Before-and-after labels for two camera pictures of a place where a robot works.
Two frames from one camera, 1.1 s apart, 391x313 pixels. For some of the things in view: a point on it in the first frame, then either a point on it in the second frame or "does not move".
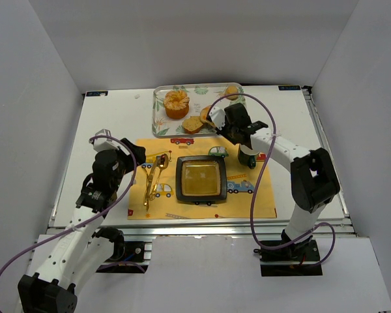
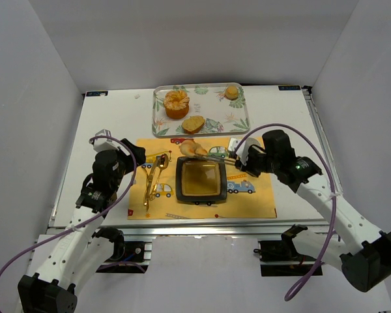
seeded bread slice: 192,124 does not move
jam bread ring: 204,116 → 189,147
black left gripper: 134,153 does not move
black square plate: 201,178 does not move
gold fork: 151,175 does not move
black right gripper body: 233,131 → 245,163
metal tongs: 236,135 → 229,158
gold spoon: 163,163 does not move
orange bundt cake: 176,104 does not move
